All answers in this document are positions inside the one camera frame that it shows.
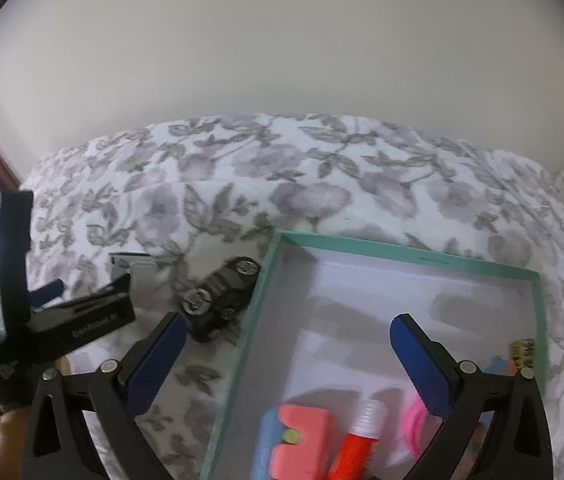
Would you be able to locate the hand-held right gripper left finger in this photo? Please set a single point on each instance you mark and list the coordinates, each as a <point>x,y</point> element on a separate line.
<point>154,365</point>

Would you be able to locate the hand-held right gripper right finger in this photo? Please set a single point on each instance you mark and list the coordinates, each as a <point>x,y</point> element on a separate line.
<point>422,365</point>

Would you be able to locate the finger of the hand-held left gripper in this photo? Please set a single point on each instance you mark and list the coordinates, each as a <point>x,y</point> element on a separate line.
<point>14,260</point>
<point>46,292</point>

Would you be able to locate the grey floral blanket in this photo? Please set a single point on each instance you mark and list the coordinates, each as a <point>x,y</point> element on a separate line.
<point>312,170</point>

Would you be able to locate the black toy car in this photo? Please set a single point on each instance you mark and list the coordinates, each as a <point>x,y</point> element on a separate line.
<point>216,292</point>

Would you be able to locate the teal cardboard box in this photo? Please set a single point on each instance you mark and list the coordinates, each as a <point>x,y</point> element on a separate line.
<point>362,300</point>

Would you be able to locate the red glue stick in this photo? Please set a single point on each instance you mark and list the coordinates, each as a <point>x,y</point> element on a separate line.
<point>357,455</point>

